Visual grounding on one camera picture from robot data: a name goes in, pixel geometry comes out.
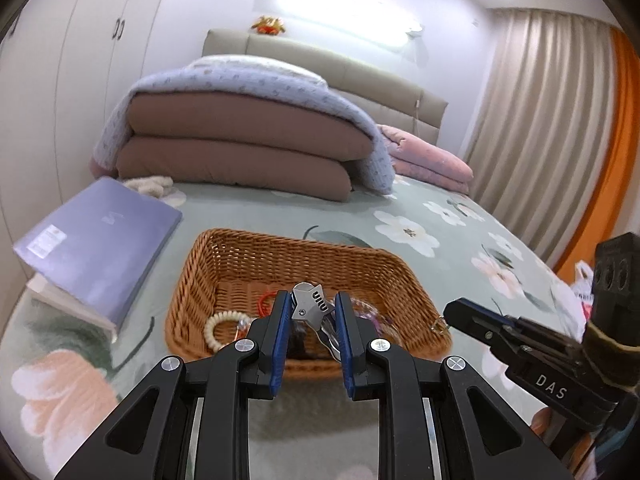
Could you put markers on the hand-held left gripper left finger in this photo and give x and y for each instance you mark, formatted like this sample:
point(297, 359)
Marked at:
point(280, 340)

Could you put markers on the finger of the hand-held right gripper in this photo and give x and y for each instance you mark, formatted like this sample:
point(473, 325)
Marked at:
point(470, 317)
point(492, 311)

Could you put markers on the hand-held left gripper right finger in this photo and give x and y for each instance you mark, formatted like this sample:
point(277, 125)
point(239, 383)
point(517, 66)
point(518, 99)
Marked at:
point(346, 340)

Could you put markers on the silver nail clipper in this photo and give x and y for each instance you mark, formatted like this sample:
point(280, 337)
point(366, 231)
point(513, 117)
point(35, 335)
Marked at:
point(310, 305)

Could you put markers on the brown wicker basket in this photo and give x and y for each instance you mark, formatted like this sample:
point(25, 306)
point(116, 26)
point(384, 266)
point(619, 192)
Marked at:
point(240, 260)

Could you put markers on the green floral bedspread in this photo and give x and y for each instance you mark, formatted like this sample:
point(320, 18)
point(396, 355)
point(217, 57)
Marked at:
point(450, 240)

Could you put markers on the white plastic bag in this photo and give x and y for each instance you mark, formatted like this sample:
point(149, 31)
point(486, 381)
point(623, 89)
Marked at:
point(580, 285)

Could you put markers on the pink folded blanket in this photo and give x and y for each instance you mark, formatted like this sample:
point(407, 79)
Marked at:
point(430, 160)

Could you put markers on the brown folded quilt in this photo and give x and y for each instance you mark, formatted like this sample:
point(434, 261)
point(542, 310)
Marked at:
point(240, 120)
point(225, 170)

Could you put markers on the beige curtain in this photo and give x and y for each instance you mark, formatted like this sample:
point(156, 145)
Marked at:
point(540, 125)

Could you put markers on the orange curtain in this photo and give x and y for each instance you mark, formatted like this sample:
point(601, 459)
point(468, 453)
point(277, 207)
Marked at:
point(620, 160)

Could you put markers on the cream plush toy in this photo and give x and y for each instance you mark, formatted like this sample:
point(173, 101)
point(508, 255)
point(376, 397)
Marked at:
point(150, 185)

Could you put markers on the purple book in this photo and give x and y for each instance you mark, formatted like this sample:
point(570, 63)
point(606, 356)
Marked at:
point(100, 240)

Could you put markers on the beige padded headboard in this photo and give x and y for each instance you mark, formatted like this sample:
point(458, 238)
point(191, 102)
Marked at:
point(350, 70)

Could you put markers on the blue floral quilt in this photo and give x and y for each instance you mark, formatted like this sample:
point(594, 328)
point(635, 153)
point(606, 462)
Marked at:
point(225, 67)

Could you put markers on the orange plush toy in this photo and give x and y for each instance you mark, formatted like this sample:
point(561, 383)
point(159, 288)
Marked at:
point(269, 25)

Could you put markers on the white wardrobe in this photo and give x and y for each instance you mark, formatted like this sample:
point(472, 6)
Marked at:
point(65, 60)

